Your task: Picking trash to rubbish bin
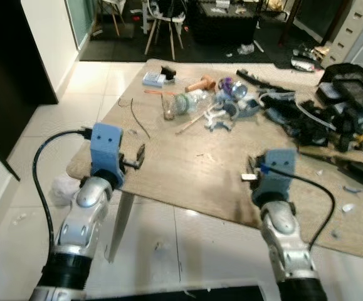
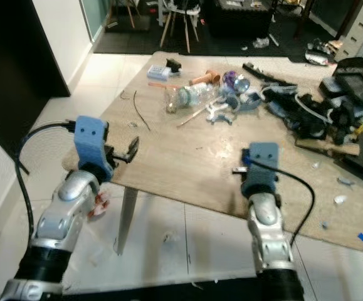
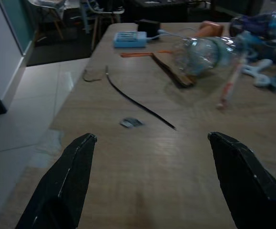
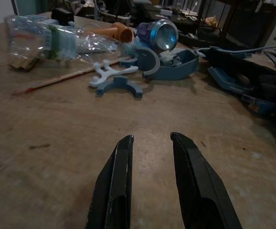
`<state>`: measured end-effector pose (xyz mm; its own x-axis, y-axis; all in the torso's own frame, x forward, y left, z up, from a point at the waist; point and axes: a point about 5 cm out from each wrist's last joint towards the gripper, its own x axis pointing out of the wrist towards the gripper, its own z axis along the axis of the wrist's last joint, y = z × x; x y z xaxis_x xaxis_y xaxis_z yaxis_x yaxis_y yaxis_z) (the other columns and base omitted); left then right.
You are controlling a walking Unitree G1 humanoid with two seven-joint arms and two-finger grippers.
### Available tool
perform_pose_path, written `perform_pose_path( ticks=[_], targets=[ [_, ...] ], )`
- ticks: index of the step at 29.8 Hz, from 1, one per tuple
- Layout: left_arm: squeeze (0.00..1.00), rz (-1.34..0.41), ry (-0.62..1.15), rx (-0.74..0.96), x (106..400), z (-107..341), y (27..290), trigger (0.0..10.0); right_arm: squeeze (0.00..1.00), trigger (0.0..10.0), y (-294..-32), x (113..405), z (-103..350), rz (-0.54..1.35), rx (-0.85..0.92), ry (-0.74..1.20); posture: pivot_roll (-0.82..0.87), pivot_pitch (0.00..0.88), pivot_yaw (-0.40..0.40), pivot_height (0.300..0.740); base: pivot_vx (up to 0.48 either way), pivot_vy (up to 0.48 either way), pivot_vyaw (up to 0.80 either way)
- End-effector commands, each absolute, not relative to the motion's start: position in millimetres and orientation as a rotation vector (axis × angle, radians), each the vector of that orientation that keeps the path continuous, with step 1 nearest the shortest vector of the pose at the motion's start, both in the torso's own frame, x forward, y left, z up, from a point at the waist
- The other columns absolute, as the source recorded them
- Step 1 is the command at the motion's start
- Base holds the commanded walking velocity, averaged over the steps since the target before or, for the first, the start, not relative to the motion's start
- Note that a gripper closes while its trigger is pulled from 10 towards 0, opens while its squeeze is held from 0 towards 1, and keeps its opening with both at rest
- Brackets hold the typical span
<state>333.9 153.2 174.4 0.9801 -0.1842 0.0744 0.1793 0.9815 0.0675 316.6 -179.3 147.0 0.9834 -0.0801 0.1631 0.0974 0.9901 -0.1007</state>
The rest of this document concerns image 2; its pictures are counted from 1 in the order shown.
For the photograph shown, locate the crumpled clear plastic wrap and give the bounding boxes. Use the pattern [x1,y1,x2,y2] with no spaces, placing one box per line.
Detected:
[87,191,113,221]

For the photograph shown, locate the blue grey plastic parts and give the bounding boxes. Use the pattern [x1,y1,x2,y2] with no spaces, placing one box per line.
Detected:
[218,78,267,115]

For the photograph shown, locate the thin black wire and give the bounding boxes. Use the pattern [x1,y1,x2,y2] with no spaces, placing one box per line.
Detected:
[132,90,154,132]

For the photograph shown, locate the flat wooden board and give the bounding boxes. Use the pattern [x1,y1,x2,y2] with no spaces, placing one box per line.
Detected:
[293,136,361,158]

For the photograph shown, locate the clear plastic bottle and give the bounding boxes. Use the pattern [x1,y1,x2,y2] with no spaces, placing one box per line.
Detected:
[178,82,217,109]

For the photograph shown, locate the tall black cabinet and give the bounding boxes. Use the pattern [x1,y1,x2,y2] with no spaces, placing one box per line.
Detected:
[0,0,71,126]

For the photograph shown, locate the wooden leg chair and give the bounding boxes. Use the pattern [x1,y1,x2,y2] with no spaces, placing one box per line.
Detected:
[159,0,201,55]

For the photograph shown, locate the low black cabinet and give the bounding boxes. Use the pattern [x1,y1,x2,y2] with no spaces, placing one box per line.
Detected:
[206,0,276,39]

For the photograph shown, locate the clear glass jar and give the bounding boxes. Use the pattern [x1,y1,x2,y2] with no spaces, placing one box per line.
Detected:
[166,86,181,115]

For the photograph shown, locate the black carrying case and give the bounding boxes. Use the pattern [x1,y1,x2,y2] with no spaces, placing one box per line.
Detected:
[318,56,363,108]

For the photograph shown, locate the grey metal table leg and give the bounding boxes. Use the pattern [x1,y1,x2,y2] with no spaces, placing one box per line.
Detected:
[115,186,140,256]

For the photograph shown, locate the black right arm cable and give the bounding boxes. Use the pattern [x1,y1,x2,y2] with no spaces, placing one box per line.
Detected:
[246,157,315,248]

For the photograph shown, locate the long black bar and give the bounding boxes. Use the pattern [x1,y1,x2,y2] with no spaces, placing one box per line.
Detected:
[242,61,295,88]

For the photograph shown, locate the black machine parts pile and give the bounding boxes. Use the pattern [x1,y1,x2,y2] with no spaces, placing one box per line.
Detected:
[261,84,363,143]

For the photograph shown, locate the white plastic bracket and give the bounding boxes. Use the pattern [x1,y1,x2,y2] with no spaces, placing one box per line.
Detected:
[206,99,239,125]

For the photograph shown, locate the thin wooden stick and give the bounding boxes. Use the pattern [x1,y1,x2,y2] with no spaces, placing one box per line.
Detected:
[176,103,217,129]

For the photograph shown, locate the brown handle tool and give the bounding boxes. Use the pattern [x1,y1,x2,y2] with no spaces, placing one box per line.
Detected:
[190,70,221,87]

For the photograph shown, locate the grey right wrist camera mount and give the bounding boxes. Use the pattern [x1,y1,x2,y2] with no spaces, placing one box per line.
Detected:
[243,142,281,196]

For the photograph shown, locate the small white blue box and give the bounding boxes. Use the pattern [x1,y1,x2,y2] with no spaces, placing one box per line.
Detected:
[147,65,173,82]

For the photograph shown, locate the purple round item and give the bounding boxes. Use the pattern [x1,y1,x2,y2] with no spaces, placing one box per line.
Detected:
[224,70,240,86]

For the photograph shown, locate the crumpled white trash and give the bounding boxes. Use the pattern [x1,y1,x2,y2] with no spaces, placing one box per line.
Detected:
[251,37,271,50]

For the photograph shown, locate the small black device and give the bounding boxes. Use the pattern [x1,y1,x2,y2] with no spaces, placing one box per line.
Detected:
[166,58,184,73]

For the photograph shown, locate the silver drink can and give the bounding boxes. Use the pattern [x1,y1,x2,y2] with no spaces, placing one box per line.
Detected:
[305,53,333,66]

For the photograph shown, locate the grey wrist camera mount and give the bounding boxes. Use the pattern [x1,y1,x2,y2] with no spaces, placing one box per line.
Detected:
[243,142,281,196]
[73,116,112,182]

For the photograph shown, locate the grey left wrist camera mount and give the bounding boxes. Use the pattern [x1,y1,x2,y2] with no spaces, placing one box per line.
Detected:
[73,116,112,182]

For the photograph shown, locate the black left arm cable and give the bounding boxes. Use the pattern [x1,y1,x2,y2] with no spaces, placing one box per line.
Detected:
[16,120,79,234]

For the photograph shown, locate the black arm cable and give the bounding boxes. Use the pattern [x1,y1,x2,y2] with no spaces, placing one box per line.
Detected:
[16,120,79,234]
[246,157,315,248]

